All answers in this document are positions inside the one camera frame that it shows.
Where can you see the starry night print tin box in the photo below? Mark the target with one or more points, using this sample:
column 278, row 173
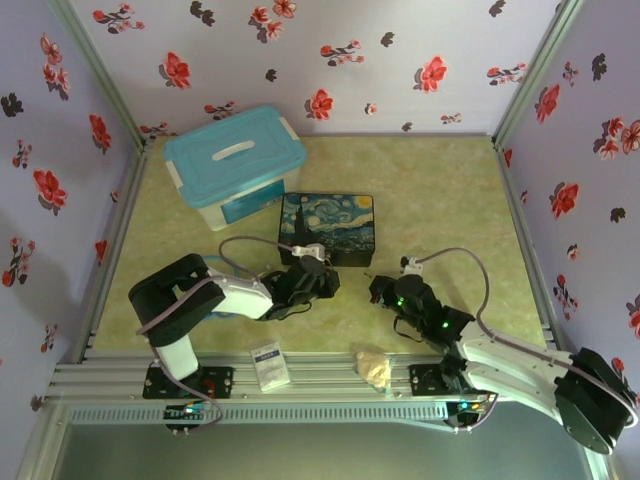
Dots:
column 330, row 220

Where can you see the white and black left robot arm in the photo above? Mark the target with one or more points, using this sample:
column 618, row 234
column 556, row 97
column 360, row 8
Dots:
column 175, row 305

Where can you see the blue tube stethoscope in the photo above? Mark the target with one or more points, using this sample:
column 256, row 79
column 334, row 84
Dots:
column 222, row 315

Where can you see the white flat paper packet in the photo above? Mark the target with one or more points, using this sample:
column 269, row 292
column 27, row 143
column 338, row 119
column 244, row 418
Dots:
column 270, row 368

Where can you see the blue lidded plastic storage box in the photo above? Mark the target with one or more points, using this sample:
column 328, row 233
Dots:
column 235, row 160

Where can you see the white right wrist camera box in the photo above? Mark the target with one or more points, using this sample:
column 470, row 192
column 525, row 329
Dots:
column 412, row 265

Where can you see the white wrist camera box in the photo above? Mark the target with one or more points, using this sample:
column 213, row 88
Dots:
column 412, row 265
column 309, row 250

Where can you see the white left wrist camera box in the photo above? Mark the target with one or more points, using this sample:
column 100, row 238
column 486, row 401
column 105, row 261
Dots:
column 309, row 250

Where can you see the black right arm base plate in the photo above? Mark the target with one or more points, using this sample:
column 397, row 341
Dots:
column 425, row 380

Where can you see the aluminium front frame rail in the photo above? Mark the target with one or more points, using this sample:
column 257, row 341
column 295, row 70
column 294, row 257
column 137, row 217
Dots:
column 325, row 380

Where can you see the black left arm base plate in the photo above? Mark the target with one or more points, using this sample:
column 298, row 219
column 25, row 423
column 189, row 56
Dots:
column 220, row 382

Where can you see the aluminium side frame rail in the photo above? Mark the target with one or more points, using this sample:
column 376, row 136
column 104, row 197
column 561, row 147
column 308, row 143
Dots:
column 520, row 210
column 120, row 210

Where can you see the aluminium frame corner post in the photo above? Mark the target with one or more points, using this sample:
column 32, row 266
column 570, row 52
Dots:
column 100, row 75
column 535, row 75

